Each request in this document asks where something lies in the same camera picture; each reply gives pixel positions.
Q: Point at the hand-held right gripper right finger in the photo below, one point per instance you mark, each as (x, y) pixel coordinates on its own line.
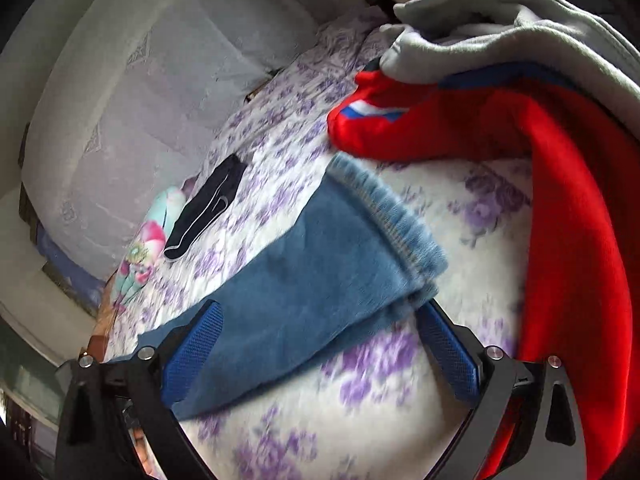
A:
(450, 360)

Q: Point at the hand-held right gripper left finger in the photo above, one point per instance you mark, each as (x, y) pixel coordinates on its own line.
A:
(195, 355)

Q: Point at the blue denim jeans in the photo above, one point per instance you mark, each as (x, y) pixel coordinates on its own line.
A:
(310, 285)

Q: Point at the folded dark navy pants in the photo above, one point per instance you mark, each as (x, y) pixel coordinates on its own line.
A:
(205, 210)

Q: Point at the purple floral bedsheet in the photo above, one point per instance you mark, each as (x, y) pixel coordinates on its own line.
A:
(350, 410)

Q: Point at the folded floral blanket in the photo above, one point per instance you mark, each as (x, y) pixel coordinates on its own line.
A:
(145, 245)

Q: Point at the purple-blue hanging cloth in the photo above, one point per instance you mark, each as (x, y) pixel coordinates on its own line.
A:
(65, 265)

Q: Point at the red garment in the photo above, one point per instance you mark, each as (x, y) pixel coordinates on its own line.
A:
(565, 210)

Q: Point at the grey garment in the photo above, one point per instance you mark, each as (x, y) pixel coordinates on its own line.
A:
(500, 45)

